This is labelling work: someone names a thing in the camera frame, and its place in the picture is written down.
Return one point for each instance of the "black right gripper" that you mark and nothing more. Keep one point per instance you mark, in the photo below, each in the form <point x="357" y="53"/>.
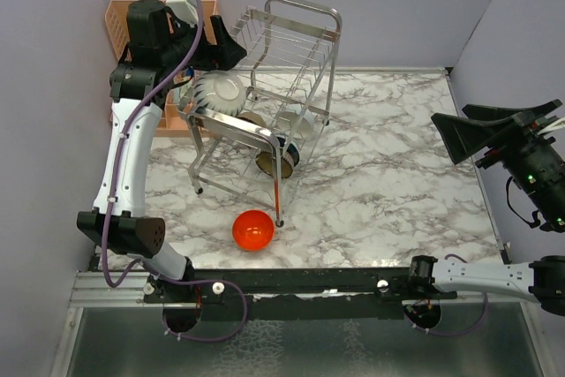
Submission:
<point x="463" y="136"/>

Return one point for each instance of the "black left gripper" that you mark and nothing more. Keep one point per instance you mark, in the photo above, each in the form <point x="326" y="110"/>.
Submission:
<point x="222" y="55"/>

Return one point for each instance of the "beige speckled bowl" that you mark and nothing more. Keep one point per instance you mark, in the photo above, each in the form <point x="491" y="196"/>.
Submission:
<point x="220" y="91"/>

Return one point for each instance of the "white bowl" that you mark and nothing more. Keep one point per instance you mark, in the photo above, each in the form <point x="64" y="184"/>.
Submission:
<point x="303" y="126"/>

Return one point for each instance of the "dark patterned cream-inside bowl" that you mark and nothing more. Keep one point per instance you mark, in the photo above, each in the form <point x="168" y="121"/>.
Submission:
<point x="289" y="160"/>

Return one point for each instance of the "red bowl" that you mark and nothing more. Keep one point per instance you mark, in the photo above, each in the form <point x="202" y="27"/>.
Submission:
<point x="253" y="230"/>

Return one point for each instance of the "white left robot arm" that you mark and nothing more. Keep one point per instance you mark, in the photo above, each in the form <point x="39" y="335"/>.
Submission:
<point x="117" y="221"/>

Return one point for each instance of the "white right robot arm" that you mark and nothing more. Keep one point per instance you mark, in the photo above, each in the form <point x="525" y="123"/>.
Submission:
<point x="537" y="281"/>

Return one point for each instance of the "peach plastic file organizer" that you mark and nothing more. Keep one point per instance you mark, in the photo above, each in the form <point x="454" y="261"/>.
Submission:
<point x="171" y="124"/>

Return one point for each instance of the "steel wire dish rack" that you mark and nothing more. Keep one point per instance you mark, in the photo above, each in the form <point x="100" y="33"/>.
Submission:
<point x="292" y="48"/>

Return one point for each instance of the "black aluminium frame rail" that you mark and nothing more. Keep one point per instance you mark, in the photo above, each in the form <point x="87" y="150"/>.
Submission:
<point x="304" y="293"/>

